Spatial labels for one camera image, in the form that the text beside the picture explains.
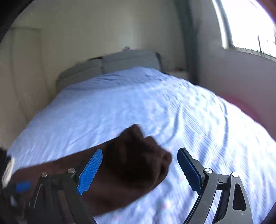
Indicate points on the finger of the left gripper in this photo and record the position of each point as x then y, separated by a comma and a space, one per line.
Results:
22, 187

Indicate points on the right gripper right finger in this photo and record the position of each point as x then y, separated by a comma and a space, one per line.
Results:
233, 206

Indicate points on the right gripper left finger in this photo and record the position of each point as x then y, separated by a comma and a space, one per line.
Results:
45, 205

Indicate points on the brown corduroy pants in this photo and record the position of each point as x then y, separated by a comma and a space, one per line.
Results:
132, 165

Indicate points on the blue striped floral bedsheet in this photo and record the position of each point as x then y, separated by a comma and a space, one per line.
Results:
173, 111

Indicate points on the cream louvered wardrobe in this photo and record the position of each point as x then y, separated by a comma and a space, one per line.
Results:
24, 89

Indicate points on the grey upholstered headboard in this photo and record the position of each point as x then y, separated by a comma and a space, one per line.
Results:
105, 64

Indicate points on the window with railing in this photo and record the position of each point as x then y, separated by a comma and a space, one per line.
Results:
245, 26

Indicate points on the green curtain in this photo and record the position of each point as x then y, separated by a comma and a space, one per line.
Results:
189, 32

